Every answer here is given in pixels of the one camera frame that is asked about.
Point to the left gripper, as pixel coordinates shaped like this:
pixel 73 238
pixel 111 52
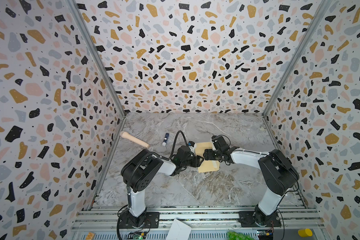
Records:
pixel 195 161

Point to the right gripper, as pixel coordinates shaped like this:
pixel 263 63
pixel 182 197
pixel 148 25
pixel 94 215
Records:
pixel 212 154

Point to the yellow paper envelope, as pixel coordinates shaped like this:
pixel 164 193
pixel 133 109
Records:
pixel 208 165

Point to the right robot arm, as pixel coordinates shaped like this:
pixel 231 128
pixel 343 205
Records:
pixel 278 174

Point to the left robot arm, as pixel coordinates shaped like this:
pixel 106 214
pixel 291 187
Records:
pixel 138 174

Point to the white paper sheet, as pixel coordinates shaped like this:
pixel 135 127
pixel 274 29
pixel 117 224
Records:
pixel 179 231

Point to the green plastic bag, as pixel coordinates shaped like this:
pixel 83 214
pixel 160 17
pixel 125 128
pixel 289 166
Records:
pixel 238 236

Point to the right circuit board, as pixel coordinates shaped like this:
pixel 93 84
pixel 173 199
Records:
pixel 265 235

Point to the circuit board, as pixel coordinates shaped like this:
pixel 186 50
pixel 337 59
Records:
pixel 265 235
pixel 137 235

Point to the left circuit board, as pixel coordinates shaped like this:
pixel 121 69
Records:
pixel 137 235

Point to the yellow cylinder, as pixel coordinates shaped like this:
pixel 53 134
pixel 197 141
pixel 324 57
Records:
pixel 304 233

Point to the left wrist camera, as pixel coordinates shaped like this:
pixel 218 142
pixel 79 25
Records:
pixel 192 145

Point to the beige wooden stamp handle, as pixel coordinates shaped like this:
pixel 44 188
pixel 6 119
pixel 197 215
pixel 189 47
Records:
pixel 133 139

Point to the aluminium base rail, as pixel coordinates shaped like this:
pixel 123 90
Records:
pixel 207 223

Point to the right corner aluminium post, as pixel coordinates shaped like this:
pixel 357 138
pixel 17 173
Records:
pixel 319 14

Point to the corner aluminium post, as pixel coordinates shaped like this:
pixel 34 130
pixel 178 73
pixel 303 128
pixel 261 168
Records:
pixel 72 5
pixel 319 14

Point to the left corner aluminium post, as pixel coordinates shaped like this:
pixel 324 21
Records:
pixel 72 5

